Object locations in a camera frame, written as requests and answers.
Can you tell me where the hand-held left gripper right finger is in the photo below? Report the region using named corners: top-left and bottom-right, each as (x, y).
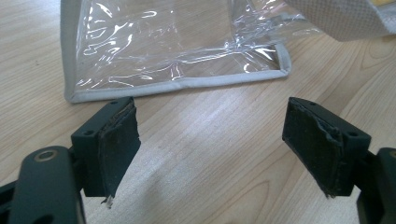
top-left (281, 96), bottom-right (372, 199)

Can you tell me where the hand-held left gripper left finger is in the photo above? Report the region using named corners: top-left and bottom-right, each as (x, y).
top-left (70, 96), bottom-right (142, 209)

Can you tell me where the clear plastic bag grey trim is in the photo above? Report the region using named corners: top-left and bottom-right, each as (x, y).
top-left (60, 0), bottom-right (396, 105)

